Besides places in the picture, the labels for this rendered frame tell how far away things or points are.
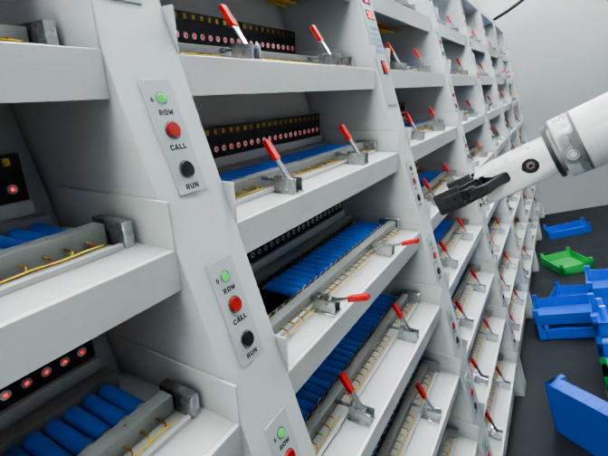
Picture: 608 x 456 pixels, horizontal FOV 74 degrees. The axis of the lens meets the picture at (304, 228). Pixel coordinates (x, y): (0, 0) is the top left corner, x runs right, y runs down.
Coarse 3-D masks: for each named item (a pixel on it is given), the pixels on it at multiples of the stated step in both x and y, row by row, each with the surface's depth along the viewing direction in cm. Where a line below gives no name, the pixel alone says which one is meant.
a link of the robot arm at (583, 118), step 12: (600, 96) 51; (576, 108) 52; (588, 108) 51; (600, 108) 50; (576, 120) 51; (588, 120) 50; (600, 120) 49; (576, 132) 51; (588, 132) 50; (600, 132) 49; (588, 144) 50; (600, 144) 50; (588, 156) 51; (600, 156) 51
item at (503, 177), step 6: (504, 174) 55; (492, 180) 54; (498, 180) 55; (504, 180) 55; (480, 186) 54; (486, 186) 54; (492, 186) 54; (498, 186) 54; (474, 192) 55; (480, 192) 55; (486, 192) 54
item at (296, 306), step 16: (384, 224) 99; (368, 240) 89; (384, 240) 92; (352, 256) 81; (336, 272) 74; (352, 272) 77; (320, 288) 69; (288, 304) 63; (304, 304) 65; (272, 320) 59; (288, 320) 61
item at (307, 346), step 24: (336, 216) 102; (360, 216) 108; (384, 216) 104; (408, 216) 101; (264, 264) 78; (384, 264) 82; (264, 288) 74; (336, 288) 73; (360, 288) 73; (384, 288) 82; (312, 312) 65; (360, 312) 72; (288, 336) 59; (312, 336) 59; (336, 336) 64; (288, 360) 51; (312, 360) 57
